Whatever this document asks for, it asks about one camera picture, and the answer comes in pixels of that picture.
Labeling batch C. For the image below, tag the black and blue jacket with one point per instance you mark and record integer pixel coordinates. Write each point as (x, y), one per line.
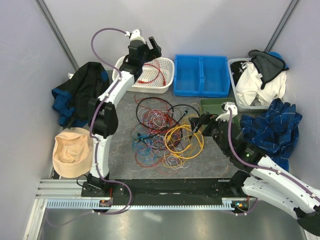
(72, 97)

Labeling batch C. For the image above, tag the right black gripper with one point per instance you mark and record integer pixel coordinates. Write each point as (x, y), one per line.
(196, 122)

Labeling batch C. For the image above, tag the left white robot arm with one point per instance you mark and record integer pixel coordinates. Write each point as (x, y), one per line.
(103, 119)

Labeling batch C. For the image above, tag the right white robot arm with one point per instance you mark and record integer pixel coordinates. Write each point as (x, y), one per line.
(261, 177)

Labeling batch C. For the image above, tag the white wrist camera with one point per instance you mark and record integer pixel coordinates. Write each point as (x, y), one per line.
(229, 111)
(136, 34)

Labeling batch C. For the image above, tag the white perforated plastic basket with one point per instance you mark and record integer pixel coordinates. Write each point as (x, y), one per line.
(156, 77)

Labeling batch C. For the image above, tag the blue plaid shirt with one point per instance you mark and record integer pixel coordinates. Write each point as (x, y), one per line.
(275, 131)

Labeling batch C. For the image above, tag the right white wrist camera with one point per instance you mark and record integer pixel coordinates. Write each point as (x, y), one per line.
(229, 111)

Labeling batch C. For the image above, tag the blue divided plastic bin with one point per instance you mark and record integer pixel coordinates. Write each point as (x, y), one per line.
(201, 76)

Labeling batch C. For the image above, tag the slotted cable duct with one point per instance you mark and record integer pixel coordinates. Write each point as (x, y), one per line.
(162, 203)

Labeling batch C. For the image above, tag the beige bucket hat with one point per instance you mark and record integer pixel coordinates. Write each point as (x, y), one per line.
(72, 154)

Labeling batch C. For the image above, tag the blue cap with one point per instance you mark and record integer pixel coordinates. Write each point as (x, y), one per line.
(277, 55)

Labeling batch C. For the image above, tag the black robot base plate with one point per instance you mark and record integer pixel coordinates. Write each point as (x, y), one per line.
(185, 188)

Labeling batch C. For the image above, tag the green plastic tray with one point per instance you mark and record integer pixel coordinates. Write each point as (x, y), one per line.
(214, 105)

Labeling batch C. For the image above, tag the grey plastic tub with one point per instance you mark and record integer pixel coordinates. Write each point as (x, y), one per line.
(240, 102)

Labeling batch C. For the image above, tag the white garment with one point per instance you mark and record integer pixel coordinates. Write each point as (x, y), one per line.
(249, 85)

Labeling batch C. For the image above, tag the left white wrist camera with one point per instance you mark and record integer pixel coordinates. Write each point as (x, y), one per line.
(136, 34)

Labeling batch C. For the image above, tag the grey black-trimmed cloth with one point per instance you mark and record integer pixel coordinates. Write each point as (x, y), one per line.
(267, 65)

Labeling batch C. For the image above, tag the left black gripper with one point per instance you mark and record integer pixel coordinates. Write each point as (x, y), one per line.
(155, 52)

